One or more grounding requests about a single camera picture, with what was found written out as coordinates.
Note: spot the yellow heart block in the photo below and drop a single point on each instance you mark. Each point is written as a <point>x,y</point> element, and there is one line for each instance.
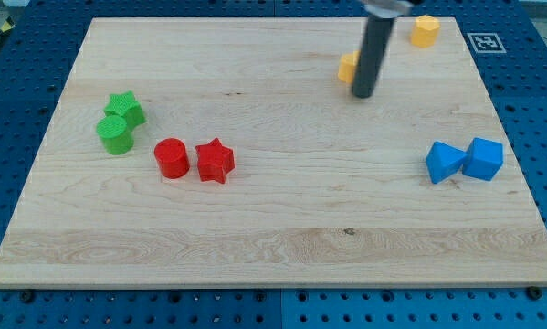
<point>347,67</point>

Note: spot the yellow hexagon block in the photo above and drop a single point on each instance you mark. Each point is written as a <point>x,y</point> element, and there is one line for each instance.
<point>425,31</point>

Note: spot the wooden board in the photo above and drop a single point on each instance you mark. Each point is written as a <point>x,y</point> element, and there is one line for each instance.
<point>328,190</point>

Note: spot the red star block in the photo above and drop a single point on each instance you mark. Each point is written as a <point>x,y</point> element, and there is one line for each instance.
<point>214,161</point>

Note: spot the red cylinder block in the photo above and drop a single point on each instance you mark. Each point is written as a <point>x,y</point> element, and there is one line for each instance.
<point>171,157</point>

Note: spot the green star block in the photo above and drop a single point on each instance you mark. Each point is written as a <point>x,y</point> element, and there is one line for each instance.
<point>126,106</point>

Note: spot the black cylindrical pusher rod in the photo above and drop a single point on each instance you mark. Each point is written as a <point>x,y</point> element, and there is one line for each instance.
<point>376,37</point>

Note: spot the green cylinder block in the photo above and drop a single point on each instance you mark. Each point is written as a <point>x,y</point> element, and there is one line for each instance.
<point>115,134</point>

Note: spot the blue triangle block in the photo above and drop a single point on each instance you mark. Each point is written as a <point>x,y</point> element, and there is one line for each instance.
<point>443,160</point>

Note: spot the blue cube block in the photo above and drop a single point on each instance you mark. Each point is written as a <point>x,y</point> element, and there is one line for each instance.
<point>484,159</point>

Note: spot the white fiducial marker tag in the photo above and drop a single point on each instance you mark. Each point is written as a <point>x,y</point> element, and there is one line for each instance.
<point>486,43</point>

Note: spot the silver rod mount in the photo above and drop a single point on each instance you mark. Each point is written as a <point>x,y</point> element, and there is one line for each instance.
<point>387,8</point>

